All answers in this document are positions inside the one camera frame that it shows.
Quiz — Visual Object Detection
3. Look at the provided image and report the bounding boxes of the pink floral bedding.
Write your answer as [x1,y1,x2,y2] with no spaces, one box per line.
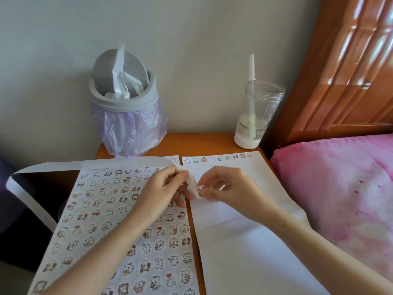
[269,134,393,280]

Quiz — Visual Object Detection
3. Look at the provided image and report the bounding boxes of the purple rolled mat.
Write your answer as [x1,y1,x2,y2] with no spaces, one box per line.
[0,156,28,234]

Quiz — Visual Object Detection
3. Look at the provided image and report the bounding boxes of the person's right hand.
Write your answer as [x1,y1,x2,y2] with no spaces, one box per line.
[198,166,278,224]

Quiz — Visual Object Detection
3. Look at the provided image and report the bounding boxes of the purple plastic bin bag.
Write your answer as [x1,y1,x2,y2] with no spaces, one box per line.
[91,100,169,159]

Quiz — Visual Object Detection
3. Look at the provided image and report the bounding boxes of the wooden bed headboard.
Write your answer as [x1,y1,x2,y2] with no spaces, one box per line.
[267,0,393,150]

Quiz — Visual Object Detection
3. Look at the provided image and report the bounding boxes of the white backing scraps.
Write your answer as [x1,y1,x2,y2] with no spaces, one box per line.
[104,44,145,100]

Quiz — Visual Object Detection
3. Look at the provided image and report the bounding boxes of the person's left forearm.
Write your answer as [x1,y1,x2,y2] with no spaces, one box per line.
[43,211,151,295]

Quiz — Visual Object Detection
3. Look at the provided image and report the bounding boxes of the wooden nightstand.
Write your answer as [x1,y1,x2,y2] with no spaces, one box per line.
[94,133,271,295]

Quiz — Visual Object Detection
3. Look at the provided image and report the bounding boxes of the person's left hand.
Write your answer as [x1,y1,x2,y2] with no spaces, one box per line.
[129,166,194,227]

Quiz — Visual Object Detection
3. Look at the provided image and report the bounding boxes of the rows of stuck cartoon stickers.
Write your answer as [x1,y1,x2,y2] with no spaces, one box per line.
[32,167,194,295]

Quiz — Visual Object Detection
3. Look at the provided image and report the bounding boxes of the white paper sheet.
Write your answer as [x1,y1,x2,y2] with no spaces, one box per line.
[181,151,331,295]
[27,155,200,295]

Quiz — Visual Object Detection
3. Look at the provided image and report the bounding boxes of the person's right forearm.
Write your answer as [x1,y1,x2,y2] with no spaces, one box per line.
[264,205,393,295]

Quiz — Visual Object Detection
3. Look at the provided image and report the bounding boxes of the short row of cartoon stickers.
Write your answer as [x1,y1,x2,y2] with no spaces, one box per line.
[183,153,253,164]

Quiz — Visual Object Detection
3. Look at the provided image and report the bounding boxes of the grey trash bin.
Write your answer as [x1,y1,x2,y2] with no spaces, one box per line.
[89,48,159,113]

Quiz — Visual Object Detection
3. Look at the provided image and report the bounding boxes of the clear cup with white base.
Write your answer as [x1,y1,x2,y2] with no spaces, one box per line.
[234,79,286,150]

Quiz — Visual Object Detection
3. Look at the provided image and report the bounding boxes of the long white sticker strip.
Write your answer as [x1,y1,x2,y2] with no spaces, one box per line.
[5,156,203,232]

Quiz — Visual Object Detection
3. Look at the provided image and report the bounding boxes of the white straw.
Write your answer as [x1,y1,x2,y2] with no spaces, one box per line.
[248,54,256,140]

